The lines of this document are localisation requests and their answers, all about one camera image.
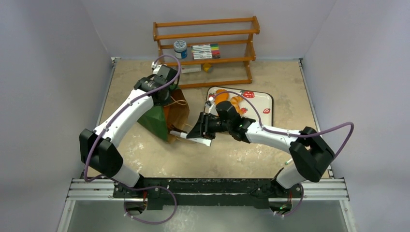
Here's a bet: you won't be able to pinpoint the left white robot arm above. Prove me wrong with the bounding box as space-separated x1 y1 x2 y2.
79 64 180 198

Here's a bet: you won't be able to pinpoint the blue white jar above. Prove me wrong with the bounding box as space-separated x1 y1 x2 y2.
173 40 188 59

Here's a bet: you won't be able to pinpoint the wooden shelf rack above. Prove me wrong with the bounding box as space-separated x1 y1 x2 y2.
153 16 260 89

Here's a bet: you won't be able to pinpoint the yellow small cube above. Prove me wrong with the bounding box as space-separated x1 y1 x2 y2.
202 63 213 73

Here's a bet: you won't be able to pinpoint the green brown paper bag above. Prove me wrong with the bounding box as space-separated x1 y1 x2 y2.
138 87 190 144

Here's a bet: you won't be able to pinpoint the strawberry print white tray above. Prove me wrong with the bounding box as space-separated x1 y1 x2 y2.
205 86 274 126

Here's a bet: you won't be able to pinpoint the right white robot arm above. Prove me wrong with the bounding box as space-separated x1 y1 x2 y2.
186 101 336 197

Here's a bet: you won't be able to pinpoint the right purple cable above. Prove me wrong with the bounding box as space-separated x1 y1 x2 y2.
208 90 355 161

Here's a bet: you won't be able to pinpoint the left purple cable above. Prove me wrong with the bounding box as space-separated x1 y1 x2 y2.
84 54 182 190

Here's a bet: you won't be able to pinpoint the coloured marker set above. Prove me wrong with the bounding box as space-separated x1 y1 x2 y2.
191 43 220 60

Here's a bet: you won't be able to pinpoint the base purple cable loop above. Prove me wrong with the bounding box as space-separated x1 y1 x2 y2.
123 185 178 225

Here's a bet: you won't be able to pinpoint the metal tongs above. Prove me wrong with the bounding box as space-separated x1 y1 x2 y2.
169 130 212 146

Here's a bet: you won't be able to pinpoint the white small box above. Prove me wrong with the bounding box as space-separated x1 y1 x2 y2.
181 64 202 73

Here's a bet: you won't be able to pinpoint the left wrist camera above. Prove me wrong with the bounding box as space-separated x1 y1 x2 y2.
151 62 162 74

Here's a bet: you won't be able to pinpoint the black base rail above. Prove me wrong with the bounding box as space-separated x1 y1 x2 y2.
113 177 302 212

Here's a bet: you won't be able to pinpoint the fake croissant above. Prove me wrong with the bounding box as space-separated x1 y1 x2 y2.
230 96 243 115

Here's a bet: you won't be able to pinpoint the orange fake bread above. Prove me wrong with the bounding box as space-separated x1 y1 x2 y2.
214 89 229 105

